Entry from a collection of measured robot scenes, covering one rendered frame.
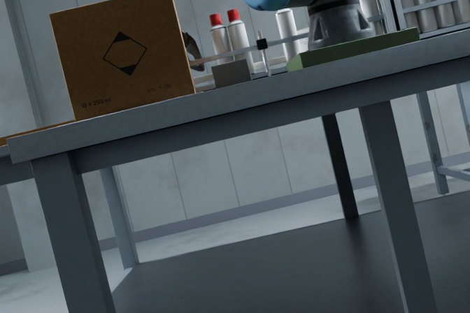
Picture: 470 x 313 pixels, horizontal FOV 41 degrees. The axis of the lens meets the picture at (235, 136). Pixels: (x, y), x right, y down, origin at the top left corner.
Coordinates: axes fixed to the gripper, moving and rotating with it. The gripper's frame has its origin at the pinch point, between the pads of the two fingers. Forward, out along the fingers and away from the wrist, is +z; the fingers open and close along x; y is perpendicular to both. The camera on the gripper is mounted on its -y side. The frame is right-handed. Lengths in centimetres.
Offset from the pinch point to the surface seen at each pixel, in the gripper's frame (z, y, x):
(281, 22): 7.3, -1.7, -26.9
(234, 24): -1.9, -2.2, -16.3
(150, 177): 1, 261, 96
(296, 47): 15.8, -1.6, -25.2
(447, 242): 93, 10, -18
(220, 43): -0.7, -2.3, -9.4
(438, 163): 113, 174, -52
